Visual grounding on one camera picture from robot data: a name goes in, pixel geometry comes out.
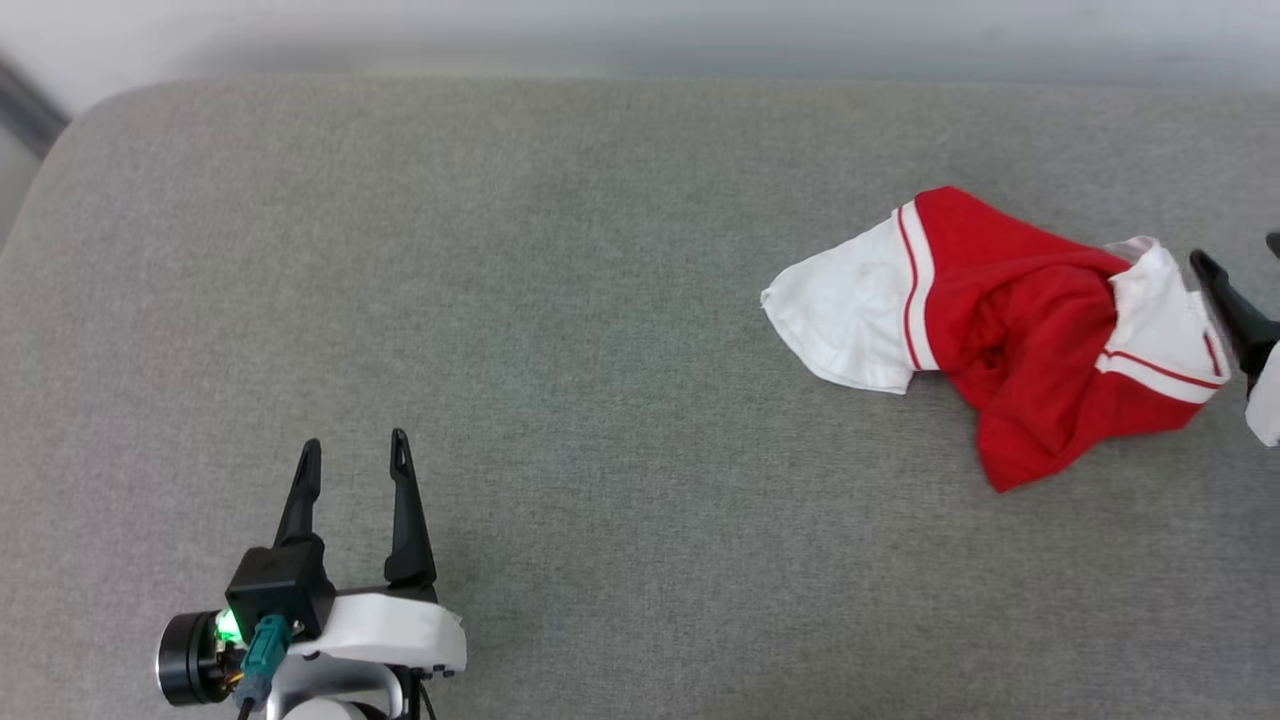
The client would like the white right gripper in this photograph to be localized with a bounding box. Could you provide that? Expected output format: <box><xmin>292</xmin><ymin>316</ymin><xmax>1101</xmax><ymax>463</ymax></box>
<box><xmin>1189</xmin><ymin>232</ymin><xmax>1280</xmax><ymax>448</ymax></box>

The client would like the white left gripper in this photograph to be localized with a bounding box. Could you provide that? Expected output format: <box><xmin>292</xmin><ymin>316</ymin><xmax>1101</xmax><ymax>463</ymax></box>
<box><xmin>154</xmin><ymin>428</ymin><xmax>469</xmax><ymax>707</ymax></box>

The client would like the red and white shirt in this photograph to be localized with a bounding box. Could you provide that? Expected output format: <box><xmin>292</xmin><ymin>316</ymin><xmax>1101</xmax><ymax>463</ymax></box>
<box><xmin>760</xmin><ymin>185</ymin><xmax>1233</xmax><ymax>494</ymax></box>

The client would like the teal cable connector plug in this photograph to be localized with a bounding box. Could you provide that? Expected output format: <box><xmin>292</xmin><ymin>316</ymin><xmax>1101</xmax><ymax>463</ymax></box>
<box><xmin>240</xmin><ymin>614</ymin><xmax>293</xmax><ymax>709</ymax></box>

